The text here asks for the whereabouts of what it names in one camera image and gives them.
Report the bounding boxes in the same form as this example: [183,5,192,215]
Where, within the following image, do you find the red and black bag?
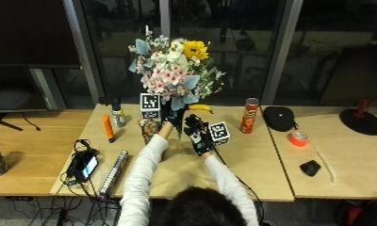
[333,193,377,226]

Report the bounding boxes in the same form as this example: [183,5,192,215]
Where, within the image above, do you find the black oval case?
[261,105,300,133]

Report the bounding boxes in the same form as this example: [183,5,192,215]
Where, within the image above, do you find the orange tape roll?
[287,130,311,148]

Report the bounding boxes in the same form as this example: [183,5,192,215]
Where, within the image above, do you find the person's left hand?
[163,107,184,127]

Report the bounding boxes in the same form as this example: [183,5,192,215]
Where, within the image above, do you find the person's right hand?
[183,114,215,156]

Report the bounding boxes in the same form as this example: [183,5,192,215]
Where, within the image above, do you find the small spray bottle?
[111,103,127,129]

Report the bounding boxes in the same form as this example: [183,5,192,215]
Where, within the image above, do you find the black device with lit screen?
[66,148,102,184]

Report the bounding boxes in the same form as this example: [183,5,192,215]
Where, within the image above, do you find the black device cables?
[59,138,123,220]

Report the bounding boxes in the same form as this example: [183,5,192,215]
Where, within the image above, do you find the patterned snack packet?
[139,118,162,146]

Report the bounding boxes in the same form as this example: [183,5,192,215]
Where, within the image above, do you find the black computer mouse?
[300,159,323,178]

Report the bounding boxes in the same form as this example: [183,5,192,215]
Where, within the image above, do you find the small black box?
[98,96,123,106]

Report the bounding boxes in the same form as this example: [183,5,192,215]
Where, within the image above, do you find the thin pale stick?
[311,146,339,184]

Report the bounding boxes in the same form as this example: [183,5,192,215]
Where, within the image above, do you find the black monitor cable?
[21,112,43,133]

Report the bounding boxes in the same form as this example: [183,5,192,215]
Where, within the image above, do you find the yellow banana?
[188,104,215,115]

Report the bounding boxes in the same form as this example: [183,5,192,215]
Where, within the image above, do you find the silver power strip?
[99,149,131,199]

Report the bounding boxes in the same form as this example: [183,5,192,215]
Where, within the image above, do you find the white marker cube right glove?
[208,121,233,146]

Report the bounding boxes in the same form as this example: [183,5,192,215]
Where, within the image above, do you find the black computer monitor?
[0,63,51,133]

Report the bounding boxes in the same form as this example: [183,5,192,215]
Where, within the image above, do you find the red chips can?
[239,97,261,135]

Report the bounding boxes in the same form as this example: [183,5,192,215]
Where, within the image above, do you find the white marker cube left glove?
[140,92,163,120]

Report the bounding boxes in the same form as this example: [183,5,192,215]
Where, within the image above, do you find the orange marker pen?
[102,114,118,144]

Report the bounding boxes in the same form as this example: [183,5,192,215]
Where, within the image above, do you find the black round base red stand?
[339,98,377,137]

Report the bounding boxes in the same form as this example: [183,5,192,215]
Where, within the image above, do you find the mixed flower bouquet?
[127,25,228,140]

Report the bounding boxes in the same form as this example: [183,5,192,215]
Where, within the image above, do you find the black glove cable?
[212,146,267,226]

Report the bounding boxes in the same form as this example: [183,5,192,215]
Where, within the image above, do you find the white marker cube glove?
[208,121,233,146]
[140,92,163,120]

